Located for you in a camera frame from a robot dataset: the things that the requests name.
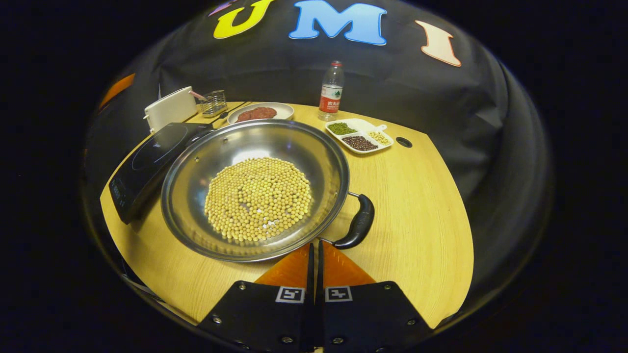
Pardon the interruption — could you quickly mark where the white toaster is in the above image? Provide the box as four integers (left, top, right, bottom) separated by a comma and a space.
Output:
144, 87, 198, 134

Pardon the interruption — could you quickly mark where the white divided dish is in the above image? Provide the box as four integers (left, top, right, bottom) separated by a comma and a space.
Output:
325, 118, 394, 155

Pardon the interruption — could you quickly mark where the stainless steel pot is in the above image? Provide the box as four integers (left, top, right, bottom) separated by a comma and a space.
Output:
161, 119, 376, 263

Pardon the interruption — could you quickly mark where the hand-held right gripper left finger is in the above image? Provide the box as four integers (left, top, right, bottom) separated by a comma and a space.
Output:
198, 243, 315, 353

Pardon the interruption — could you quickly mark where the pile of soybeans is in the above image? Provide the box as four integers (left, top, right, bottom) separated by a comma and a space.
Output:
204, 157, 313, 243

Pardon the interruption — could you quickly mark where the wire mesh basket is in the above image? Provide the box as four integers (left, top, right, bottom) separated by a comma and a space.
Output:
200, 90, 228, 118

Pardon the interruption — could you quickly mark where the raw meat patty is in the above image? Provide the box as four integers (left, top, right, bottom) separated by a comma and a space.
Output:
237, 107, 278, 122

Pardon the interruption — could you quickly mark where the dark red beans portion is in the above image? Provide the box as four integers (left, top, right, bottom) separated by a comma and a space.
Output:
342, 136, 379, 151

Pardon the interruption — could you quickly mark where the clear water bottle red label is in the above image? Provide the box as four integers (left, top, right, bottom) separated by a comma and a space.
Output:
318, 61, 345, 122

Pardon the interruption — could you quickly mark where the white round plate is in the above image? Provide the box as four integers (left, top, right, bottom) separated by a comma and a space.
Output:
227, 102, 295, 124

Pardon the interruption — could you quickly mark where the black induction cooktop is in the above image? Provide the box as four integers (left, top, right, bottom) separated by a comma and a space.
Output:
109, 123, 214, 225

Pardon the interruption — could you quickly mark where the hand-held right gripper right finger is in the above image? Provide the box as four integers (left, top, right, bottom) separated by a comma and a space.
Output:
317, 240, 436, 353

